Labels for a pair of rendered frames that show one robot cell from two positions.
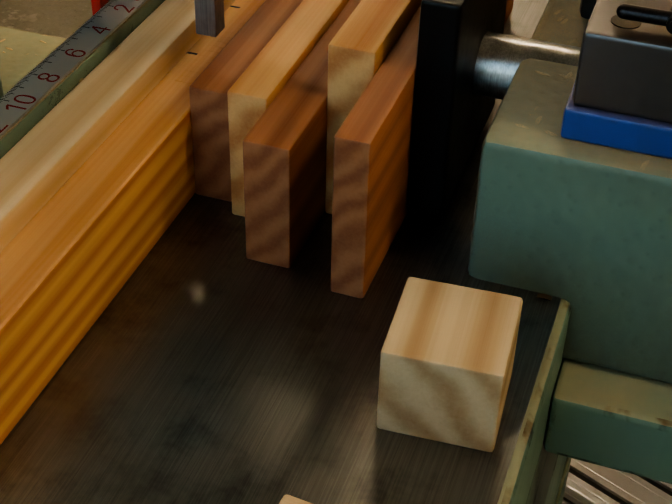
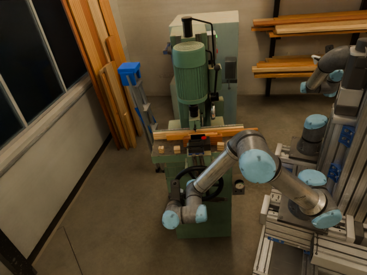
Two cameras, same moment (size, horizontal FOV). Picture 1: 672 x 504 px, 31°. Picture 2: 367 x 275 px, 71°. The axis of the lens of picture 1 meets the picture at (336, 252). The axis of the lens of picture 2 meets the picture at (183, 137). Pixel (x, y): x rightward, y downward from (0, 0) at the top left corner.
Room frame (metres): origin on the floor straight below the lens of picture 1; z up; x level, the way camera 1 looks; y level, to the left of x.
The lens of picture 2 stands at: (0.04, -1.28, 1.92)
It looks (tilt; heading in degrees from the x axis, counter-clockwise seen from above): 36 degrees down; 77
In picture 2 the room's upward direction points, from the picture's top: 7 degrees counter-clockwise
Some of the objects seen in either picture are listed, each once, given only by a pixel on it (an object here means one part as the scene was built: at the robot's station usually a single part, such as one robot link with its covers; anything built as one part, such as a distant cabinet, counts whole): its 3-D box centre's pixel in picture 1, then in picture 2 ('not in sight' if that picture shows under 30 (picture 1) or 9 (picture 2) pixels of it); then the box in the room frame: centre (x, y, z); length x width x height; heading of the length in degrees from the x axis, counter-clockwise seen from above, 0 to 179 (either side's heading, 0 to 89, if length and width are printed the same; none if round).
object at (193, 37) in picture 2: not in sight; (188, 33); (0.48, 0.19, 1.54); 0.08 x 0.08 x 0.17; 72
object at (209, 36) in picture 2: not in sight; (211, 45); (0.67, 0.31, 1.40); 0.10 x 0.06 x 0.16; 72
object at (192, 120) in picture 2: not in sight; (195, 120); (0.45, 0.07, 1.03); 0.14 x 0.07 x 0.09; 72
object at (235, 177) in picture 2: not in sight; (237, 184); (0.65, -0.16, 0.58); 0.12 x 0.08 x 0.08; 72
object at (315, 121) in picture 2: not in sight; (315, 126); (1.10, -0.26, 0.98); 0.13 x 0.12 x 0.14; 153
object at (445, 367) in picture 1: (449, 362); (177, 149); (0.28, -0.04, 0.92); 0.04 x 0.04 x 0.03; 76
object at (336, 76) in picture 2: not in sight; (335, 73); (1.33, -0.08, 1.21); 0.11 x 0.08 x 0.09; 63
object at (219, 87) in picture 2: not in sight; (214, 77); (0.65, 0.21, 1.23); 0.09 x 0.08 x 0.15; 72
